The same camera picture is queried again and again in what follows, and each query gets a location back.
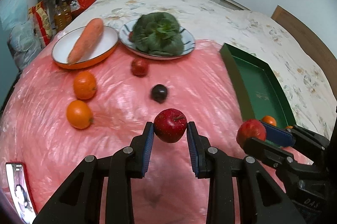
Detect dark purple plum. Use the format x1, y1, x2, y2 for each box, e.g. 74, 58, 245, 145
151, 84, 168, 104

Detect wooden headboard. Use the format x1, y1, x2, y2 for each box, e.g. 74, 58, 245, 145
271, 5, 337, 97

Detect green rectangular tray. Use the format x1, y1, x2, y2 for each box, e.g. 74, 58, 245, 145
219, 43, 296, 128

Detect red yellow rice sack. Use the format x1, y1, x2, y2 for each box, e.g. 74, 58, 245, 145
28, 1, 52, 48

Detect orange rimmed white bowl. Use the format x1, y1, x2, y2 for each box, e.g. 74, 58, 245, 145
51, 26, 118, 70

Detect white striped plate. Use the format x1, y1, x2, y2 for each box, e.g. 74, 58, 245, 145
119, 19, 196, 61

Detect smartphone with red case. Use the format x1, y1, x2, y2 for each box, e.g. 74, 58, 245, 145
5, 162, 37, 223

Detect white plastic bags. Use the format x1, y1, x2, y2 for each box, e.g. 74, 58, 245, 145
1, 0, 42, 71

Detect pink plastic sheet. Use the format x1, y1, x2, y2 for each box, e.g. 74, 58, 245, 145
1, 40, 245, 223

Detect light blue suitcase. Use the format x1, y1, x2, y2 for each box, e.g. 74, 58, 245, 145
0, 26, 19, 109

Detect red plastic bag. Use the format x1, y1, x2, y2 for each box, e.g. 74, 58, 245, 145
70, 0, 96, 18

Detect orange carrot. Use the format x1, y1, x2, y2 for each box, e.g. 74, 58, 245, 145
67, 18, 104, 64

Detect green leafy vegetable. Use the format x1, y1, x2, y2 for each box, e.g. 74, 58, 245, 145
129, 12, 184, 57

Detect amber oil bottle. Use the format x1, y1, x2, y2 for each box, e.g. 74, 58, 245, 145
54, 1, 72, 33

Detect large orange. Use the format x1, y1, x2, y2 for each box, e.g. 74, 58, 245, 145
261, 115, 277, 126

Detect small red apple top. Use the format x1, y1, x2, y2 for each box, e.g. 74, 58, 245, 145
131, 58, 148, 77

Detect floral bed quilt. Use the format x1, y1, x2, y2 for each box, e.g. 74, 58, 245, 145
66, 0, 336, 137

